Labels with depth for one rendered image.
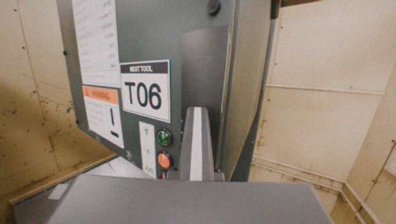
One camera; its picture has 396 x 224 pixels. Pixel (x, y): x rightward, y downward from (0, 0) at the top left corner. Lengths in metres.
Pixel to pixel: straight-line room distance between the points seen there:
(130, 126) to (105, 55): 0.12
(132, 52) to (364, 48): 1.25
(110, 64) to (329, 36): 1.21
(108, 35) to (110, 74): 0.06
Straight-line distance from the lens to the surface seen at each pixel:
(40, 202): 1.57
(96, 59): 0.29
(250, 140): 0.85
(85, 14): 0.33
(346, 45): 1.24
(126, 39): 0.20
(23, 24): 1.40
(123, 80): 0.21
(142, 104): 0.18
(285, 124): 1.18
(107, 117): 0.28
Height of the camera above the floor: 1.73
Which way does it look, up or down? 14 degrees down
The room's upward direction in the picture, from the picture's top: 3 degrees clockwise
